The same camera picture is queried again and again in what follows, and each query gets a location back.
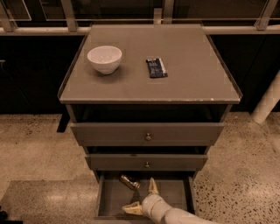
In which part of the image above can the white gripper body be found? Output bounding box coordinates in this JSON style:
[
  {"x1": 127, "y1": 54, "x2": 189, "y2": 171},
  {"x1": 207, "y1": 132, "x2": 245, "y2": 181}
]
[{"x1": 142, "y1": 193, "x2": 172, "y2": 221}]

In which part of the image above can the white ceramic bowl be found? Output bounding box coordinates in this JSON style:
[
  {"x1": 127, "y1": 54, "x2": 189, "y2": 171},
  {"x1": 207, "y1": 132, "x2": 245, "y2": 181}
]
[{"x1": 87, "y1": 45, "x2": 123, "y2": 74}]

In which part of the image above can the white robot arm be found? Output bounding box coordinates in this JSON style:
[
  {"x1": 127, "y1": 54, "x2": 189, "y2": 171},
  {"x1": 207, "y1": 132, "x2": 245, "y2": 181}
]
[{"x1": 122, "y1": 78, "x2": 280, "y2": 224}]

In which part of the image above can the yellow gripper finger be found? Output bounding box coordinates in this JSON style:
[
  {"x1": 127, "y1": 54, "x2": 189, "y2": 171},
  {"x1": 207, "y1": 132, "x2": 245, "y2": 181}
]
[
  {"x1": 148, "y1": 178, "x2": 158, "y2": 194},
  {"x1": 122, "y1": 201, "x2": 144, "y2": 216}
]

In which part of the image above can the grey top drawer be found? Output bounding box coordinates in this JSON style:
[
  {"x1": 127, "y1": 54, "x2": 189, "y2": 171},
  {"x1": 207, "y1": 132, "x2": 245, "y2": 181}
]
[{"x1": 71, "y1": 105, "x2": 224, "y2": 146}]

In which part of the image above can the grey middle drawer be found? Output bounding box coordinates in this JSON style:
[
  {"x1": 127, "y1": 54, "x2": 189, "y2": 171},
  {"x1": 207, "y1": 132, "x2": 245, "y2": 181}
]
[{"x1": 86, "y1": 146, "x2": 207, "y2": 172}]

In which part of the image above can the brass top drawer knob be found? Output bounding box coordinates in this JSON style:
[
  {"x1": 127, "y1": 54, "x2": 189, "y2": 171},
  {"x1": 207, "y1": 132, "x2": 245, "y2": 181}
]
[{"x1": 145, "y1": 133, "x2": 152, "y2": 141}]

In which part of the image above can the blue snack packet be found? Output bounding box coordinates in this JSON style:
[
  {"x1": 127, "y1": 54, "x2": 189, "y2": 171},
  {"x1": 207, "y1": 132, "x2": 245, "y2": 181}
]
[{"x1": 146, "y1": 58, "x2": 168, "y2": 79}]

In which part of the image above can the grey drawer cabinet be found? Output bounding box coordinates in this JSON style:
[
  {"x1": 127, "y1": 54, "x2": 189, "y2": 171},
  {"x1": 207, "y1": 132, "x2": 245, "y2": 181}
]
[{"x1": 57, "y1": 24, "x2": 242, "y2": 224}]

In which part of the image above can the metal window railing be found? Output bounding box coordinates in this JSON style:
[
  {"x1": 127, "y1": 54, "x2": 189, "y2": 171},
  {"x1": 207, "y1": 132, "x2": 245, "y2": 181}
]
[{"x1": 0, "y1": 0, "x2": 280, "y2": 35}]

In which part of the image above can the orange soda can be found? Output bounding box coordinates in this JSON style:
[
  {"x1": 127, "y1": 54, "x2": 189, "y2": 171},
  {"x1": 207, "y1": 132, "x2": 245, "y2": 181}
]
[{"x1": 120, "y1": 174, "x2": 141, "y2": 191}]

